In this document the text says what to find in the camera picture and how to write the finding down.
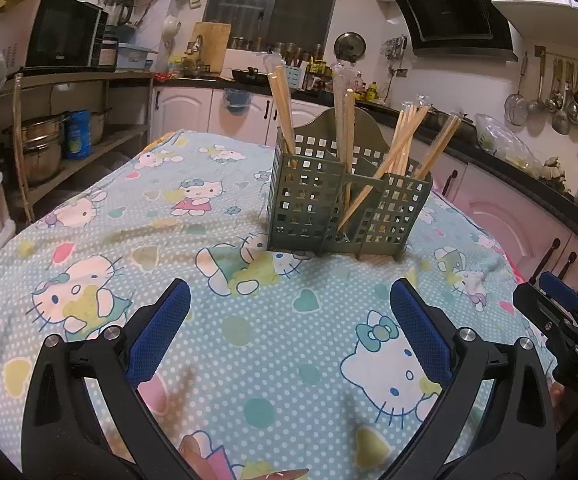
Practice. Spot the dark window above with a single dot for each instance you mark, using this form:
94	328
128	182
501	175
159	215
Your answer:
269	5

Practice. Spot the bunch of wooden chopsticks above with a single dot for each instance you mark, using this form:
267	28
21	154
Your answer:
344	125

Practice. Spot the clear plastic bag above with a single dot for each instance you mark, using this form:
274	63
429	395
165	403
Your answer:
506	142

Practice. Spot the green perforated utensil holder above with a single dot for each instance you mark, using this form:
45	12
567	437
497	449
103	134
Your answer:
309	200

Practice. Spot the ginger roots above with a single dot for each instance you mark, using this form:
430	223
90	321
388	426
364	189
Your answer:
553	170

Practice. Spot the kitchen faucet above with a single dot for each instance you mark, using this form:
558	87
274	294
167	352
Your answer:
196	52

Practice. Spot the person's right hand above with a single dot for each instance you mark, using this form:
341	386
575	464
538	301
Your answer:
561	405

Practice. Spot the black microwave oven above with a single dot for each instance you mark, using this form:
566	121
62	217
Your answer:
59	35

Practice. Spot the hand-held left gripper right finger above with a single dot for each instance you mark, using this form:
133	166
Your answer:
421	340

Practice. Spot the wooden cutting board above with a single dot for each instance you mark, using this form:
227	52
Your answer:
211	45

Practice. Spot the black wok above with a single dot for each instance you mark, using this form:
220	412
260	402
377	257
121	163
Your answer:
249	76

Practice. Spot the row of seasoning bottles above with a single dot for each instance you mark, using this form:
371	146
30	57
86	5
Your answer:
366	89

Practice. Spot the stacked metal pots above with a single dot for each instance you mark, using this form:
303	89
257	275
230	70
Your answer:
39	152

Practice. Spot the white hanging jug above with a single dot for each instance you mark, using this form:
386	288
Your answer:
171	27

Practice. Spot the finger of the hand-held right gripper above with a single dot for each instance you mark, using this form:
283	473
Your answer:
534	305
561	295

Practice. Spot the cartoon cat printed blanket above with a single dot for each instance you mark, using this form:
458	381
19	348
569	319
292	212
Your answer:
169	240

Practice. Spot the light blue plastic crate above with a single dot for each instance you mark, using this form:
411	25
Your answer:
136	56

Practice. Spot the white rectangular box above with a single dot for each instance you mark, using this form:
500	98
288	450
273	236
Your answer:
246	57

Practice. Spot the hanging metal pot lid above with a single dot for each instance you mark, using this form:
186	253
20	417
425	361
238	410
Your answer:
349	46

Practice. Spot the blender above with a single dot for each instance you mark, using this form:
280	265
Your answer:
118	7

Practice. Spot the row of jars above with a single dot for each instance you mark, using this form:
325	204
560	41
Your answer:
289	50

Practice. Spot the wooden shelf unit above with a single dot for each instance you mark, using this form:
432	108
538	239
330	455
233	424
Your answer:
114	135

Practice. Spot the wall utensil rail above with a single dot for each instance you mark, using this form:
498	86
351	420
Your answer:
569	57

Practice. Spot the black range hood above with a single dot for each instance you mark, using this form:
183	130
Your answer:
449	10

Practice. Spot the light blue cutlery holder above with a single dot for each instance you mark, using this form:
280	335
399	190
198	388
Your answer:
295	77

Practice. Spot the blue canister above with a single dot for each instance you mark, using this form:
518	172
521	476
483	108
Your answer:
78	135

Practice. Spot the blue plastic bag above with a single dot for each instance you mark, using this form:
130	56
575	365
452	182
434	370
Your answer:
237	101

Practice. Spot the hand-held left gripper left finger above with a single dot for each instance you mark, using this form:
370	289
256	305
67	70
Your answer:
161	337

